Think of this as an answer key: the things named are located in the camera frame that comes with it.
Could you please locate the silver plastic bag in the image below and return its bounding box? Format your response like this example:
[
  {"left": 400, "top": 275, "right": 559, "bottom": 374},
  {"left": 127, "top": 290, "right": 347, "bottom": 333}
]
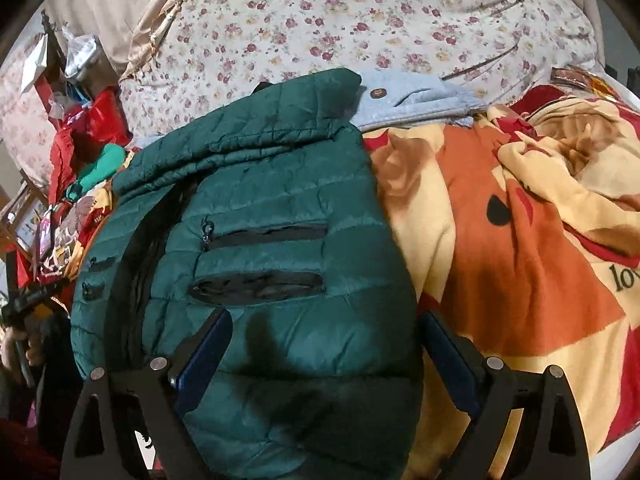
[{"left": 64, "top": 34, "right": 108, "bottom": 83}]

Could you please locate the floral quilt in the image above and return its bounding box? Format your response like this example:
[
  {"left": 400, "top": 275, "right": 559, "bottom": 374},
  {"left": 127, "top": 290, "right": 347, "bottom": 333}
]
[{"left": 120, "top": 0, "right": 601, "bottom": 136}]

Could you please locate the light blue garment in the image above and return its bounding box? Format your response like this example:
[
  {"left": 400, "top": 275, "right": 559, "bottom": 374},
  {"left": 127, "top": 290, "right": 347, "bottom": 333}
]
[{"left": 350, "top": 70, "right": 488, "bottom": 131}]

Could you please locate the teal green garment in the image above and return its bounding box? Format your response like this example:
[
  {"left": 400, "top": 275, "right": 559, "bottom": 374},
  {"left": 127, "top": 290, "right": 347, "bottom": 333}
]
[{"left": 65, "top": 144, "right": 127, "bottom": 198}]

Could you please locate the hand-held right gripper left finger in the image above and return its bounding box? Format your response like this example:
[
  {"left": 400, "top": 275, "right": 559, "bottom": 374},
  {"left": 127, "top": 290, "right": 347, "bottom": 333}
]
[{"left": 60, "top": 307, "right": 233, "bottom": 480}]

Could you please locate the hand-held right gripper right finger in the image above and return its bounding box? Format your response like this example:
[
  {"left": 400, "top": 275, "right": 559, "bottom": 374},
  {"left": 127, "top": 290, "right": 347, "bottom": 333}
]
[{"left": 421, "top": 310, "right": 591, "bottom": 480}]

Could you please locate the pink floral pillow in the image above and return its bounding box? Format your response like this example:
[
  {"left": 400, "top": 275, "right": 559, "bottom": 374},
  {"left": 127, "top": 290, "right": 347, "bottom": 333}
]
[{"left": 0, "top": 35, "right": 58, "bottom": 188}]

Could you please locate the pink patterned packet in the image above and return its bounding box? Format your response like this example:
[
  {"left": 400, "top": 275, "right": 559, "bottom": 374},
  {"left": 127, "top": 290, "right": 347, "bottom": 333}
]
[{"left": 34, "top": 205, "right": 68, "bottom": 273}]

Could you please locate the red bag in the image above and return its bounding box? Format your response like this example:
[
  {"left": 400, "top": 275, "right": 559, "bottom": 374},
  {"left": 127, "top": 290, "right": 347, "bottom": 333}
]
[{"left": 65, "top": 89, "right": 132, "bottom": 161}]

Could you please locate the orange red printed blanket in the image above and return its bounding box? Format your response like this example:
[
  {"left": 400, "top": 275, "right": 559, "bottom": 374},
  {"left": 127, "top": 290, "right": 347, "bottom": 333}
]
[{"left": 50, "top": 67, "right": 640, "bottom": 480}]

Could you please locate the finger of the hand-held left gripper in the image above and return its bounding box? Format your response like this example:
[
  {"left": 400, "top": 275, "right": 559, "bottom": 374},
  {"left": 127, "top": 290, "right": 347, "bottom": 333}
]
[{"left": 27, "top": 276, "right": 71, "bottom": 303}]

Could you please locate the dark green puffer jacket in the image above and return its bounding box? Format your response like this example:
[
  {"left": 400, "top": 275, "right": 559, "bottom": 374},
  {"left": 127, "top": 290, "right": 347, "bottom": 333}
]
[{"left": 70, "top": 67, "right": 426, "bottom": 480}]

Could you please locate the white paper sheet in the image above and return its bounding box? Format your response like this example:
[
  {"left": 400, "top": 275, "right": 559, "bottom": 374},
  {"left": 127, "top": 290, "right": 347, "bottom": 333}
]
[{"left": 20, "top": 34, "right": 50, "bottom": 95}]

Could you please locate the person's left hand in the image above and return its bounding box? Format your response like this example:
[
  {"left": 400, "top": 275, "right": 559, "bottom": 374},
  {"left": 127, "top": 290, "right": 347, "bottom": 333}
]
[{"left": 24, "top": 332, "right": 48, "bottom": 368}]

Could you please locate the red puffer jacket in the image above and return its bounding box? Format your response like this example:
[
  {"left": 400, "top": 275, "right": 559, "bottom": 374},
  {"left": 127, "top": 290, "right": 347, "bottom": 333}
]
[{"left": 47, "top": 127, "right": 83, "bottom": 203}]

